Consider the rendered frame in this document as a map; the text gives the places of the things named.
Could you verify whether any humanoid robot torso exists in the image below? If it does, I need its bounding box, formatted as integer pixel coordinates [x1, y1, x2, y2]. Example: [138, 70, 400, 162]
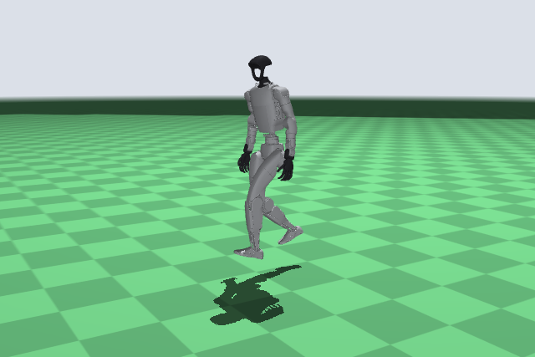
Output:
[250, 82, 285, 161]

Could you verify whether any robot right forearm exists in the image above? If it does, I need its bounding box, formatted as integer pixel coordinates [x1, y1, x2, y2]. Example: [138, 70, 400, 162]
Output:
[246, 122, 257, 151]

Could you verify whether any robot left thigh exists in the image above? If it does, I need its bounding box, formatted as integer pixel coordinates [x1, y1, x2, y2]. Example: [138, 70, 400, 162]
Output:
[246, 150, 286, 209]

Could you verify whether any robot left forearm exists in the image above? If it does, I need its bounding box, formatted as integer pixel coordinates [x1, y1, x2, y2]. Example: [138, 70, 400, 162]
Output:
[284, 117, 297, 157]

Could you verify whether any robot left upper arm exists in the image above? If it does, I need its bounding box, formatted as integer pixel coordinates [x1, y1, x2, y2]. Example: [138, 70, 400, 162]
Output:
[272, 86, 296, 129]

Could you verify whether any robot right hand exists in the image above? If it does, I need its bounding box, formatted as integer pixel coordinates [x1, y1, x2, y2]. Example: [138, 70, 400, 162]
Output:
[237, 144, 252, 173]

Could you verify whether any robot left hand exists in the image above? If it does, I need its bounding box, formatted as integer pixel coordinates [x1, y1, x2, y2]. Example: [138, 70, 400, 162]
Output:
[277, 149, 294, 181]

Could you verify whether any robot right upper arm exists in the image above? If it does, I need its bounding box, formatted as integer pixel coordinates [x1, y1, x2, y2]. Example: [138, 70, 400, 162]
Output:
[244, 90, 257, 126]

